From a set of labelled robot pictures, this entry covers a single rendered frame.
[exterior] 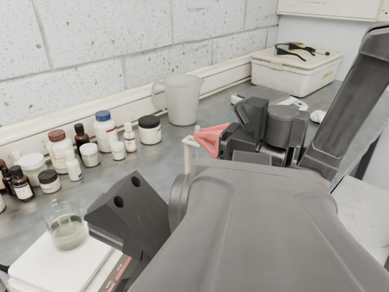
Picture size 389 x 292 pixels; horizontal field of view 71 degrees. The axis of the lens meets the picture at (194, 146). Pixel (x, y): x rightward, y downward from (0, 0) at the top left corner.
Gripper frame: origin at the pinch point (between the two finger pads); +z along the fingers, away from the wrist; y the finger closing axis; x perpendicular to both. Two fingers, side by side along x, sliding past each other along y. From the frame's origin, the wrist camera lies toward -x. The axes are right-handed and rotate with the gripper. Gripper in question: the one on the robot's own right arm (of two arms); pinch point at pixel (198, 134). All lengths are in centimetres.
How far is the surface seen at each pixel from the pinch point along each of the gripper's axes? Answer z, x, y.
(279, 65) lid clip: 3, 2, -74
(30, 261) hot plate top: 6.8, 5.3, 36.9
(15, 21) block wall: 45, -21, 8
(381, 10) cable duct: -28, -18, -101
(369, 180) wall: -48, 64, -102
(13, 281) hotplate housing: 7.4, 7.0, 39.8
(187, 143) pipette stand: 1.8, 1.9, 1.7
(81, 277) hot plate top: -1.7, 5.3, 34.7
